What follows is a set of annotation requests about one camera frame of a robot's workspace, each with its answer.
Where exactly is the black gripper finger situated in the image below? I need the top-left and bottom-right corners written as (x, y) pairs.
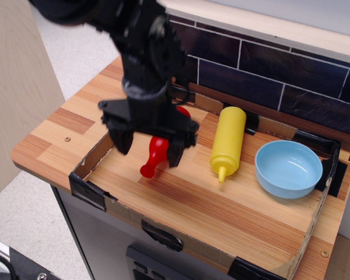
top-left (108, 126), bottom-right (134, 155)
top-left (167, 137), bottom-right (186, 167)

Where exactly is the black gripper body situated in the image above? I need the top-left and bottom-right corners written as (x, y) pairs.
top-left (98, 84), bottom-right (199, 148)

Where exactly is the red hot sauce bottle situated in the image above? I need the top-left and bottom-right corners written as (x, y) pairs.
top-left (139, 106), bottom-right (192, 179)

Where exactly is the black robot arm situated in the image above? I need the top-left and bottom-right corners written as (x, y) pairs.
top-left (33, 1), bottom-right (199, 167)

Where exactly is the yellow mustard squeeze bottle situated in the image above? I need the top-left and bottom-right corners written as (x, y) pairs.
top-left (210, 107), bottom-right (247, 183)

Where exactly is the grey cabinet under table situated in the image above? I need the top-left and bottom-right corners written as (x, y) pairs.
top-left (52, 187), bottom-right (229, 279)

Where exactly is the light wooden board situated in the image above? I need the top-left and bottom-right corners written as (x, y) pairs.
top-left (0, 1), bottom-right (65, 192)

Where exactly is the light blue bowl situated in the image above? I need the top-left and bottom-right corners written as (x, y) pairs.
top-left (255, 140), bottom-right (323, 199)

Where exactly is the grey control panel with buttons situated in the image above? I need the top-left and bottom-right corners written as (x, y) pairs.
top-left (126, 247), bottom-right (182, 279)

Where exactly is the dark tile backsplash panel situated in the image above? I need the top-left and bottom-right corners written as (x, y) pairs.
top-left (121, 14), bottom-right (350, 164)

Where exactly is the black metal base with screw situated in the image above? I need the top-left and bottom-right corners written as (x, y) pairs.
top-left (0, 247), bottom-right (60, 279)

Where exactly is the black cable loop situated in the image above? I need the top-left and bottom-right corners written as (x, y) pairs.
top-left (171, 83), bottom-right (193, 106)

